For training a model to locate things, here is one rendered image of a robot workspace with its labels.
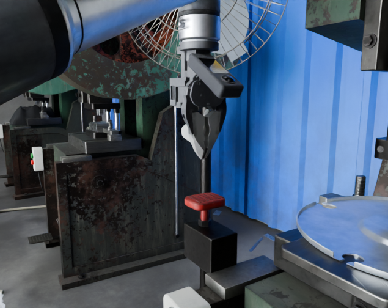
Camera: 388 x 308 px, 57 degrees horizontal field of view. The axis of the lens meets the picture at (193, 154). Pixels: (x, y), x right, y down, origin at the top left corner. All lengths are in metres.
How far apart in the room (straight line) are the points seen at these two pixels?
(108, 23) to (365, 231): 0.39
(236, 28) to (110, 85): 0.67
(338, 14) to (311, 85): 1.66
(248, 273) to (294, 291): 0.09
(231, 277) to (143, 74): 1.19
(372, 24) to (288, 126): 1.83
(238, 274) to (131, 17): 0.48
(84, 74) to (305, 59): 1.28
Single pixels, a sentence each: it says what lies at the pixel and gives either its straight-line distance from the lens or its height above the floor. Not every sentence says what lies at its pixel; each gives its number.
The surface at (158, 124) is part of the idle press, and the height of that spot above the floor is 0.78.
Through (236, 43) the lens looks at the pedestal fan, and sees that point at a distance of 1.20.
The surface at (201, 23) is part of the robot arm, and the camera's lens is 0.65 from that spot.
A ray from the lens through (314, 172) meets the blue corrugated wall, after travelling 2.26.
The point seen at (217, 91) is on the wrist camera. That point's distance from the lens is 0.58.
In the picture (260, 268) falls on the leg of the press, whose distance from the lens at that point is 0.69.
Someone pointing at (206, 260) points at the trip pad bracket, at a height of 0.66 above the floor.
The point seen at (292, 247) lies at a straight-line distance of 0.45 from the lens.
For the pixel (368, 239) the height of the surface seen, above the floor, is 0.78.
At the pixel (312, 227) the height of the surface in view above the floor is 0.78.
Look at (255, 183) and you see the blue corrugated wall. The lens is 2.63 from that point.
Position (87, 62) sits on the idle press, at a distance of 1.60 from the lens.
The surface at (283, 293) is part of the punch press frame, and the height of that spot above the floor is 0.65.
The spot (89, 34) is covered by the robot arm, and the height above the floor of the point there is 1.01.
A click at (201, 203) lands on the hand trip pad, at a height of 0.76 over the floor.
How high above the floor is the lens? 0.96
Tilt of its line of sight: 10 degrees down
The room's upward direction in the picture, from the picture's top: straight up
